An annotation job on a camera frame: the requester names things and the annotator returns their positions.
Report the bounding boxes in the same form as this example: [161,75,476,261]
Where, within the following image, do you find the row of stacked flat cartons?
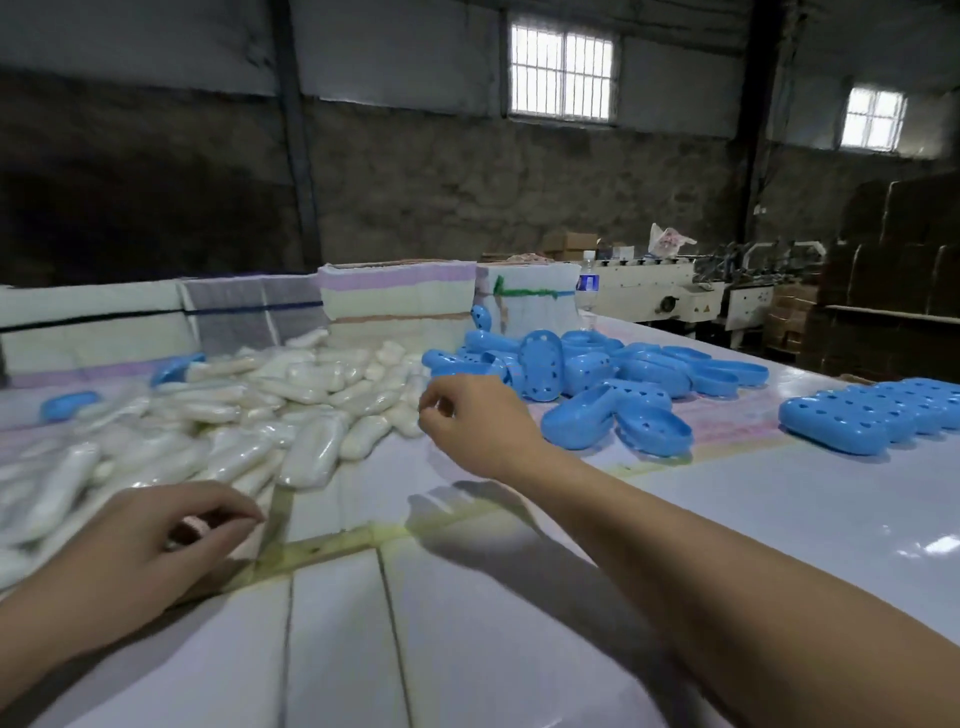
[0,281,200,388]

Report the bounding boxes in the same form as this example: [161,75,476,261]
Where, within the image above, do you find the white workshop machine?
[592,239,826,350]

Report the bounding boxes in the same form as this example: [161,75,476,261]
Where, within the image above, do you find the brown cardboard box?
[541,230,600,262]

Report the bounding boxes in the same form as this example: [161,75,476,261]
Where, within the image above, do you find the white sheet stack, green mark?
[474,262,583,339]

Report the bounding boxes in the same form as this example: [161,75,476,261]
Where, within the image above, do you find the person's left hand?
[14,481,268,665]

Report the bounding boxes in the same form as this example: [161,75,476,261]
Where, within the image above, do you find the pile of white soaps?
[0,328,429,586]

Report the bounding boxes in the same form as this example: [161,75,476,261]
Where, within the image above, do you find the white plastic bag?
[648,222,697,259]

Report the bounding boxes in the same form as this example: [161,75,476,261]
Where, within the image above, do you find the small barred window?
[839,86,909,151]

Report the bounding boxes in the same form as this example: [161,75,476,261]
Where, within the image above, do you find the row of blue boxes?
[778,377,960,457]

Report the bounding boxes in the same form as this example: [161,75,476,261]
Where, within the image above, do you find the clear water bottle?
[575,251,601,331]

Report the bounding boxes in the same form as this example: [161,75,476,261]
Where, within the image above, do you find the silver sheet bundle, blue band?
[179,273,328,354]

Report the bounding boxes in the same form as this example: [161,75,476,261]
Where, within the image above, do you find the white carton stack, pink stripe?
[316,260,479,350]

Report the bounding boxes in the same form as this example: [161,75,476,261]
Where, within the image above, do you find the pile of blue plastic lids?
[421,328,770,459]

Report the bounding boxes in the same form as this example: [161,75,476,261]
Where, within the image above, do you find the person's right hand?
[417,373,553,481]

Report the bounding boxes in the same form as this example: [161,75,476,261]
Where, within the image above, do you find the clear plastic bag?
[179,487,421,594]

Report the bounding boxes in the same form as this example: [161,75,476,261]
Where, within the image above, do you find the dark metal pillar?
[269,0,324,271]
[738,0,785,245]

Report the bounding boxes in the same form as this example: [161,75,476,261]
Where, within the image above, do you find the person's right forearm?
[517,442,960,728]

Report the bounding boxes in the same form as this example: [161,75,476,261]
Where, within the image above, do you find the stacks of brown carton boxes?
[764,172,960,384]

